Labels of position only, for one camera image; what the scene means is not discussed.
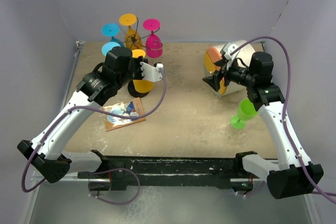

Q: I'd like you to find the green wine glass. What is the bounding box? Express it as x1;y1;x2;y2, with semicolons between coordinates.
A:
230;99;257;130

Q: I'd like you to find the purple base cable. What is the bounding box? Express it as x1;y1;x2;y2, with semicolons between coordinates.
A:
88;167;142;205

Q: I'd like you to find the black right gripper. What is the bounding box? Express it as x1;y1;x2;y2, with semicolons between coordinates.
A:
203;56;256;91

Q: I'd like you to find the blue wine glass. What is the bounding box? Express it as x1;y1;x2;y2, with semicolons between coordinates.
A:
101;41;124;57
101;23;124;47

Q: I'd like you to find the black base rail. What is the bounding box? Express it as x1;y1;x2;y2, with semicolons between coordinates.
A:
78;154;257;191

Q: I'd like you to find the illustrated book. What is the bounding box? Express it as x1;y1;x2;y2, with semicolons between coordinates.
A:
103;98;146;131

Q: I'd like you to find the metal wine glass rack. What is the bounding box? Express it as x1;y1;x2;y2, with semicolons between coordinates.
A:
119;13;163;98

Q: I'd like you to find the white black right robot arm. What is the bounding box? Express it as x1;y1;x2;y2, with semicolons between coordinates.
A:
203;52;324;199

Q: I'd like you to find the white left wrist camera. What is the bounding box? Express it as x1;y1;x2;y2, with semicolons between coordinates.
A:
140;62;164;82

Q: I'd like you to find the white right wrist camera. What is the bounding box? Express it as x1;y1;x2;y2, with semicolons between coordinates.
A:
221;42;239;70

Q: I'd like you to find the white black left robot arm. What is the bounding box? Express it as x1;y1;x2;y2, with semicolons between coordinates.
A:
17;43;167;186

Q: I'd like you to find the white cylindrical drawer cabinet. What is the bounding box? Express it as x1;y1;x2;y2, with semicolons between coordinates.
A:
203;40;264;98

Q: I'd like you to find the pink wine glass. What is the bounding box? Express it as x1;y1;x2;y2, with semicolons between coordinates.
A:
143;18;163;59

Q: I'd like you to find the yellow wine glass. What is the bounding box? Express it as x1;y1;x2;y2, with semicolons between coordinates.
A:
128;49;154;98
119;13;143;50

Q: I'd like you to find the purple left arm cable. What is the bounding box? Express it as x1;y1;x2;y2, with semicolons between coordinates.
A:
21;68;168;193

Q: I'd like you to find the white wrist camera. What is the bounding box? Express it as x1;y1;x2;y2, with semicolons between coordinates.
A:
140;62;164;82
221;42;239;70

